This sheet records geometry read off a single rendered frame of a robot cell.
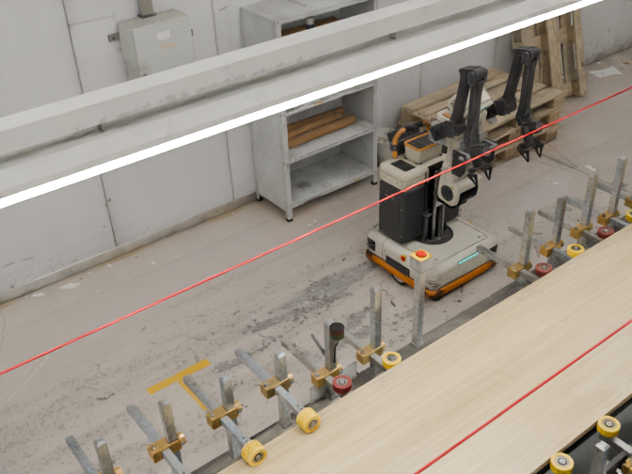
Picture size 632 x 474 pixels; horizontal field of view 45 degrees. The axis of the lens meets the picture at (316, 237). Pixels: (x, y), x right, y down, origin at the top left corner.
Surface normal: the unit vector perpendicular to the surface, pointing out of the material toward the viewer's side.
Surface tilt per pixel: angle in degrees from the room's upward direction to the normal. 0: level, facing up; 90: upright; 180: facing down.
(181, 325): 0
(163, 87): 90
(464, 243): 0
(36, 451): 0
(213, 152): 90
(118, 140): 61
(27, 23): 90
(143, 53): 90
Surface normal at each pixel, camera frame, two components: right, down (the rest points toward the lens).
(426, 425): -0.04, -0.83
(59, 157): 0.51, -0.04
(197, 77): 0.61, 0.42
